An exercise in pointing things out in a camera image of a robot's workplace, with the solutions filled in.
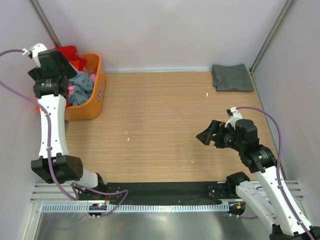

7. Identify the folded dark grey t shirt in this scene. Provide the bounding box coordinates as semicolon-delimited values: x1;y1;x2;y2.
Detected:
211;64;255;92

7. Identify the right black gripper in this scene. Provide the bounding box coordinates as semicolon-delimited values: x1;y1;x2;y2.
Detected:
196;119;244;152

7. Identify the blue-grey t shirt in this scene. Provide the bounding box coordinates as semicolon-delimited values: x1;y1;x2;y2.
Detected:
67;72;94;106

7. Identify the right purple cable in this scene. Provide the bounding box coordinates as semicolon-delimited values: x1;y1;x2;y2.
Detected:
229;106;316;240

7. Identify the aluminium corner post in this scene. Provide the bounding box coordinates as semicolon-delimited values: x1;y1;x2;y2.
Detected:
29;0;62;47
249;0;298;76

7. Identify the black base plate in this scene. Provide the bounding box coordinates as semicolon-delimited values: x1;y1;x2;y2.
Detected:
97;181;240;206

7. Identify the right aluminium corner post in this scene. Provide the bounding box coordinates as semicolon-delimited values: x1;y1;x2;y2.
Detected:
249;0;298;76

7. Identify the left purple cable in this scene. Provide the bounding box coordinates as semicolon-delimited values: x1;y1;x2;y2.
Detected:
0;49;129;217

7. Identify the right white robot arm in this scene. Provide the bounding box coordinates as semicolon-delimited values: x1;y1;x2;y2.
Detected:
196;119;320;240

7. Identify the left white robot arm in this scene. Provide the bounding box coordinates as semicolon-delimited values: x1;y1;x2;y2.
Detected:
28;43;106;200

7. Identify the purple cable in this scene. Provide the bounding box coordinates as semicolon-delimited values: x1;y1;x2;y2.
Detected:
0;49;129;217
229;106;316;240

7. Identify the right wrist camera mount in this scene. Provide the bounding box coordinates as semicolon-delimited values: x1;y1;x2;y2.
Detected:
225;107;243;129

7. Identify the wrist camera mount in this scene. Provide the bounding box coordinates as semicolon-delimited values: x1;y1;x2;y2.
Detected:
22;42;48;59
225;107;243;129

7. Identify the aluminium frame rail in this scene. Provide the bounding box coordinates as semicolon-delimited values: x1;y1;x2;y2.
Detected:
31;180;304;202

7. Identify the slotted white cable duct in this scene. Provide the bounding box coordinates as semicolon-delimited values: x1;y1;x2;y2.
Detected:
42;202;230;213

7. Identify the red t shirt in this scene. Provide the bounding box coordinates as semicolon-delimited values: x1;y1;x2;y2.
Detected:
55;45;88;73

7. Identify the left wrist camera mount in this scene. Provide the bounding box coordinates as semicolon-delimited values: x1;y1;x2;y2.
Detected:
22;42;48;59

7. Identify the left aluminium corner post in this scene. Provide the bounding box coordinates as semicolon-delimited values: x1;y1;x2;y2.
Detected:
29;0;62;47

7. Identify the orange plastic laundry basket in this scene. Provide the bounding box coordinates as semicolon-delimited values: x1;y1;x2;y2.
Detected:
33;53;106;126

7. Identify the pink t shirt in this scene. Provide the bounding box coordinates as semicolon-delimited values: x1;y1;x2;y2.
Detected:
76;65;97;86

